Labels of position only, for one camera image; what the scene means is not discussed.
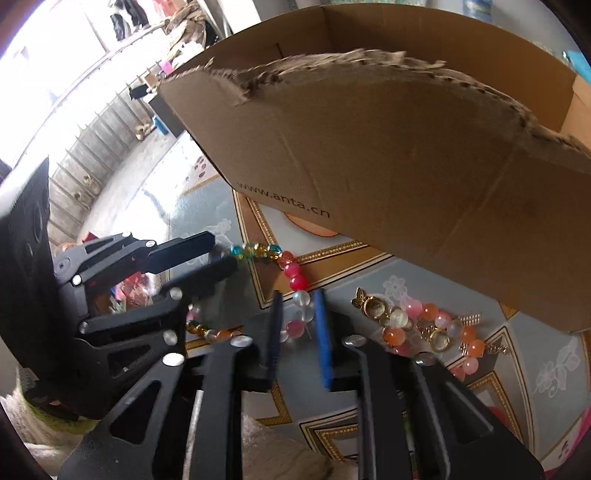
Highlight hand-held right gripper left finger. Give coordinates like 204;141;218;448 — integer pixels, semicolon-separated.
58;290;284;480

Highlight blue plastic tub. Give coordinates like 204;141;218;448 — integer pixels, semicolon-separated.
462;0;492;21

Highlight pink orange bead bracelet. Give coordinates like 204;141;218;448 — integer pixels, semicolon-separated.
382;298;486;381

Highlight dark hanging clothes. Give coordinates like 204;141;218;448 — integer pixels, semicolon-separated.
108;0;148;40

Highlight patterned floral tablecloth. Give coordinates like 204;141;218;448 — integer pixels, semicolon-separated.
78;129;591;480

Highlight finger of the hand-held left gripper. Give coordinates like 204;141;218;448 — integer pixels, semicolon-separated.
74;255;240;394
53;231;218;286

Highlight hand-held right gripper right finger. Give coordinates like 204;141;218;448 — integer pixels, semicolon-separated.
313;289;546;480

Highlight torn brown cardboard box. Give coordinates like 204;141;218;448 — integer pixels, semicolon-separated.
157;2;591;333

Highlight multicolour glass bead bracelet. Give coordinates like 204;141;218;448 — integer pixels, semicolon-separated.
185;242;315;344

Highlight gold ring pendant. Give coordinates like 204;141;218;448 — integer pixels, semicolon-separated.
418;323;451;354

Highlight white fuzzy garment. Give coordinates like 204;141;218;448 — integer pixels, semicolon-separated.
240;413;361;480

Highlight metal balcony railing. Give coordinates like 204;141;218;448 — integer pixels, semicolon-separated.
41;46;195;241

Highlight gold butterfly ring charm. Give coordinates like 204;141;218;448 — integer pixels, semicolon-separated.
351;288;391;319

